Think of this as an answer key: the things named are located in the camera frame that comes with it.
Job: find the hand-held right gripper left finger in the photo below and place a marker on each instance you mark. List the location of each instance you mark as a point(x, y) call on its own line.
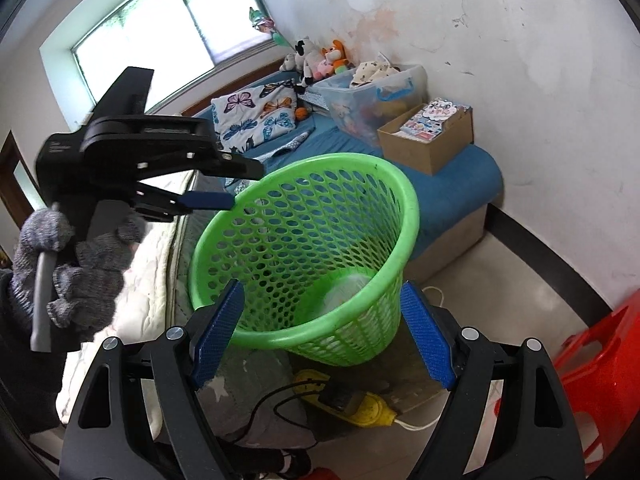
point(220, 332)

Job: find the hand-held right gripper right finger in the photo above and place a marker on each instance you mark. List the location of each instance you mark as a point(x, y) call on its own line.
point(425, 335)

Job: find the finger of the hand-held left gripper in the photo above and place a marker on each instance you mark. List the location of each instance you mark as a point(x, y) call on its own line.
point(210, 201)
point(240, 167)

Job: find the green plastic mesh basket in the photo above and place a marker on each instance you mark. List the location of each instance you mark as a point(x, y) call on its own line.
point(320, 162)

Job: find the person's left forearm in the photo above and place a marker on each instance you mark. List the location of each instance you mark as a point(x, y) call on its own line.
point(25, 370)

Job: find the person's left hand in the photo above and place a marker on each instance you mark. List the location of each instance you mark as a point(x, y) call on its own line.
point(75, 280)

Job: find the large butterfly print pillow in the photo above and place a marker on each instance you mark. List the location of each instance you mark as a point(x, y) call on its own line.
point(250, 115)

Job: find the white patterned sock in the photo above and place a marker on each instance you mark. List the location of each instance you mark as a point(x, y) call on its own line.
point(295, 142)

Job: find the small orange ball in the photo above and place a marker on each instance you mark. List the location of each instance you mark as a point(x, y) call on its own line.
point(300, 113)

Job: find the white and grey quilt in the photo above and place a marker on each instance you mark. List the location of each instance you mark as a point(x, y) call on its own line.
point(150, 270)

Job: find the white round paper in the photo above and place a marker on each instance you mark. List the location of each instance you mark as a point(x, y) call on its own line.
point(345, 290)

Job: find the wooden headboard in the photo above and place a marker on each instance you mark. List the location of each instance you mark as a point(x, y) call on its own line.
point(250, 76)

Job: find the yellow power strip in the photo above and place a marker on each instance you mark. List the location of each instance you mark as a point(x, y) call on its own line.
point(370, 412)

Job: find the black plug adapter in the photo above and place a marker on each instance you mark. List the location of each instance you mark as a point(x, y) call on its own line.
point(340, 396)

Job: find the brown door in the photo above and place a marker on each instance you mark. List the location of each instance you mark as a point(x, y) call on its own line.
point(15, 170)

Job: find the grey white plush toy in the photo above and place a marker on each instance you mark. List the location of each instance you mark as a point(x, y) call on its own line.
point(289, 63)

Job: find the window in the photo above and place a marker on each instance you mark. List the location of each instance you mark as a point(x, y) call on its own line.
point(150, 25)

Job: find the clear plastic storage box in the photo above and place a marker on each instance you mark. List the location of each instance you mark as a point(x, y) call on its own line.
point(350, 107)

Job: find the black and white cow plush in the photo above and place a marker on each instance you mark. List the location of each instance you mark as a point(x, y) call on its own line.
point(307, 60)

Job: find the pink plush toy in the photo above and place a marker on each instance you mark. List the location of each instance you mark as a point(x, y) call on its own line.
point(323, 68)

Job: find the orange fox plush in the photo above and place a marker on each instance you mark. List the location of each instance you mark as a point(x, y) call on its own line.
point(336, 54)

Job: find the black shoe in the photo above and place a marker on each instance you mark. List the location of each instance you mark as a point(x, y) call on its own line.
point(292, 462)

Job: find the colourful pinwheel toy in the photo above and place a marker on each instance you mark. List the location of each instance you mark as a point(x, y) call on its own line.
point(262, 20)

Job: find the bed with blue sheet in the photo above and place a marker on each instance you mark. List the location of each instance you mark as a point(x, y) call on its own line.
point(450, 185)

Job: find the cream spotted cloth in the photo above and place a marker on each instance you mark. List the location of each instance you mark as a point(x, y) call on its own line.
point(372, 72)

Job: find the cardboard box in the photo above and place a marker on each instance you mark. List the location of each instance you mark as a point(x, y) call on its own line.
point(425, 152)

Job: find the red plastic stool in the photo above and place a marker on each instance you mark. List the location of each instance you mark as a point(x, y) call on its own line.
point(610, 370)

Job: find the colourful picture books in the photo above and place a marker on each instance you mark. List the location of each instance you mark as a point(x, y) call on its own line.
point(435, 117)

